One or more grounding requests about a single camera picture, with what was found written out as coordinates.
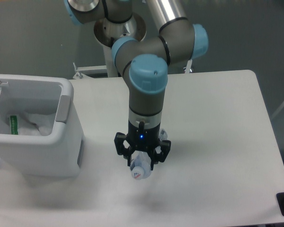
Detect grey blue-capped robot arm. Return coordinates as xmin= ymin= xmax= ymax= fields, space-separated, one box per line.
xmin=64 ymin=0 xmax=209 ymax=169

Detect white plastic wrapper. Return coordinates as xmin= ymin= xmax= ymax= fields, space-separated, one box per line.
xmin=7 ymin=112 xmax=56 ymax=136

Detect clear plastic water bottle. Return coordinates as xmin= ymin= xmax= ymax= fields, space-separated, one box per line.
xmin=130 ymin=128 xmax=168 ymax=180

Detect white open trash can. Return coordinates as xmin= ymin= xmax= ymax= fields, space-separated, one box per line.
xmin=0 ymin=74 xmax=84 ymax=177

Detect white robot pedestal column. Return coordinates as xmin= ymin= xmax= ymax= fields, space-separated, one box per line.
xmin=102 ymin=44 xmax=141 ymax=78

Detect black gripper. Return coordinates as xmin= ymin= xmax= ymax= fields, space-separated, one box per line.
xmin=114 ymin=121 xmax=171 ymax=171

